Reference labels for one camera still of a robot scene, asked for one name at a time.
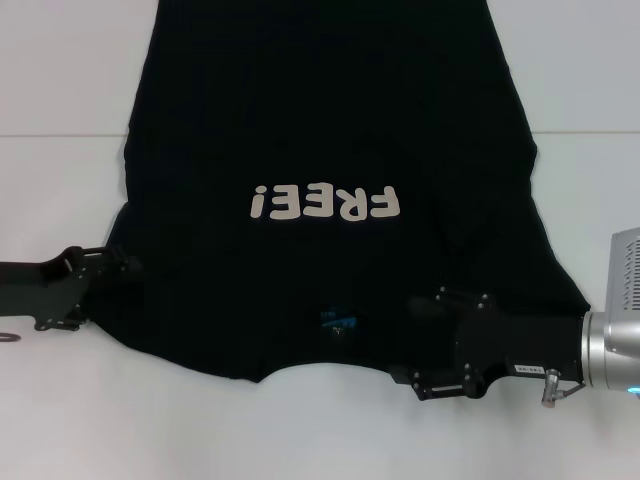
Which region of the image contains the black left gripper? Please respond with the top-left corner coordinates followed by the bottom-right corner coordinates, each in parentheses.
top-left (0, 244), bottom-right (145, 332)

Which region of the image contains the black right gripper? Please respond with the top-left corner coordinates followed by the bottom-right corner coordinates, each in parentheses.
top-left (388, 285), bottom-right (587, 402)

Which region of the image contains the black t-shirt with FREE print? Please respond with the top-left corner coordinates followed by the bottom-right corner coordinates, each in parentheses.
top-left (82, 0), bottom-right (594, 386)

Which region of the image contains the right arm cable with plug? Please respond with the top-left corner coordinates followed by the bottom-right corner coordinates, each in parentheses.
top-left (538, 368), bottom-right (586, 407)

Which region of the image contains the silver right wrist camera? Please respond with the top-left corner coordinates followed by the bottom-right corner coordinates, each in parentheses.
top-left (608, 226), bottom-right (640, 314)

